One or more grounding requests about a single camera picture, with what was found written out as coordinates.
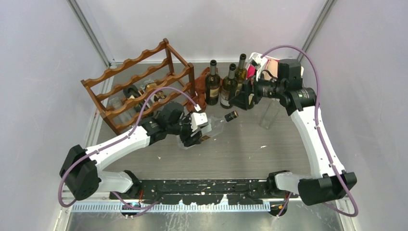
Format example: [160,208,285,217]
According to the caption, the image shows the white plastic basket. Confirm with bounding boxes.
[247,52,305,77]

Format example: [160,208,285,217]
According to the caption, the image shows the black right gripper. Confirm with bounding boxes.
[229,68,285,110]

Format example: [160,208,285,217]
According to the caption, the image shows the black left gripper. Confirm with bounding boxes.
[167,111,202,145]

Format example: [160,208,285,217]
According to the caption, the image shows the brown suede cloth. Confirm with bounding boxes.
[191,67,210,111]

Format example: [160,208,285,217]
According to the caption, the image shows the dark green wine bottle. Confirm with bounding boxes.
[235,53,247,95]

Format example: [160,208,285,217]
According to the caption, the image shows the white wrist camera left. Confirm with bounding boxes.
[191,112,208,132]

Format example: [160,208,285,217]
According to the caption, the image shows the pink cloth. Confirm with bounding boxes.
[246,61,259,79]

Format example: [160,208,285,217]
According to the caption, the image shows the wooden wine rack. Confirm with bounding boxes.
[80,38,195,135]

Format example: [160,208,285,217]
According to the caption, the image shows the clear bottle front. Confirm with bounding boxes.
[260,100,280,129]

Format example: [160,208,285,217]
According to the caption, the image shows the clear bottle gold cap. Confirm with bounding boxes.
[177,111,239,150]

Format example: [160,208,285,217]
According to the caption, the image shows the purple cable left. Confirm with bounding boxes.
[57,87,203,219]

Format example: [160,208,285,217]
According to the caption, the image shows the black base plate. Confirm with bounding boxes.
[119,179,289,205]

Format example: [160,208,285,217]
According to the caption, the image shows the green wine bottle silver neck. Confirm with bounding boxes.
[205,60,221,105]

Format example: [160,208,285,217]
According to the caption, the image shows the beige cloth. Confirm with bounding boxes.
[262,59,278,80]

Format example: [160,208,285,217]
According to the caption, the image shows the aluminium frame rail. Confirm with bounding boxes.
[60,178,350,213]

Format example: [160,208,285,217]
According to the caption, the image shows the dark wine bottle cream label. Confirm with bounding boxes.
[244,92,255,110]

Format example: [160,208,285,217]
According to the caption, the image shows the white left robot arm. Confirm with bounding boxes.
[60,102,208,201]

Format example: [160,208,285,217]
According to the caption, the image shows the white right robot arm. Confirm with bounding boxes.
[229,59,357,205]

